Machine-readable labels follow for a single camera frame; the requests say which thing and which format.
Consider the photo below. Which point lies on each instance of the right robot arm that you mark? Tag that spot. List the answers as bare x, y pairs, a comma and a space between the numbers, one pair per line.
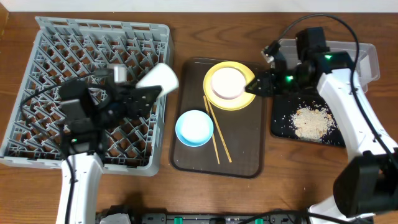
368, 184

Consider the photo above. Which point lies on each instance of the grey plastic dishwasher rack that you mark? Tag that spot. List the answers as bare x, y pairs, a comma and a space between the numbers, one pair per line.
69, 48

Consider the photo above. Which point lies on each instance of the dark brown serving tray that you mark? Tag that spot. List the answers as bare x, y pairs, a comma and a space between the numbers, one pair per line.
243, 130

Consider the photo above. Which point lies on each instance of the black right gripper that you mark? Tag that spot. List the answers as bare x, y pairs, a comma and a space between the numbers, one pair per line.
267, 84

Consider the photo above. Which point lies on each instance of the white cup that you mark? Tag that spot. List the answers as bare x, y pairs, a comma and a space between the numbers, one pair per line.
161, 75

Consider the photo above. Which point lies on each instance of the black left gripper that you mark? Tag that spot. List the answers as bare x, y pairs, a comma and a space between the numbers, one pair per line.
136, 110

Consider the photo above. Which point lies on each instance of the clear plastic bin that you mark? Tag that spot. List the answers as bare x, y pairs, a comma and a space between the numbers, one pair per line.
367, 66

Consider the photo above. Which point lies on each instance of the wooden chopstick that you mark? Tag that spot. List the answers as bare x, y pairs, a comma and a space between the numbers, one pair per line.
212, 129
219, 129

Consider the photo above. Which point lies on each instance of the right wooden chopstick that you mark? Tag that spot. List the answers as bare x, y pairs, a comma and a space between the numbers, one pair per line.
219, 129

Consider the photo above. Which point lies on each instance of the rice and nutshell pile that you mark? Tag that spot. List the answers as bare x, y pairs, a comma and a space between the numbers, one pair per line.
308, 124

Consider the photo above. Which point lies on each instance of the black waste tray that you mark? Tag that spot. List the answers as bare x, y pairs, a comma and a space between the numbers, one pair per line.
284, 105

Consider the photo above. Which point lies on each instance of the left wooden chopstick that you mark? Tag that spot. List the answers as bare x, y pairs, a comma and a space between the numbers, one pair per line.
212, 129

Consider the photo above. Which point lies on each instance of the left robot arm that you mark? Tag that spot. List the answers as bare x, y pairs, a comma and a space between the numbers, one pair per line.
84, 147

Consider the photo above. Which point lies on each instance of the yellow plate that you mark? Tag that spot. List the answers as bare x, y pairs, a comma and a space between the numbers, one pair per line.
230, 105

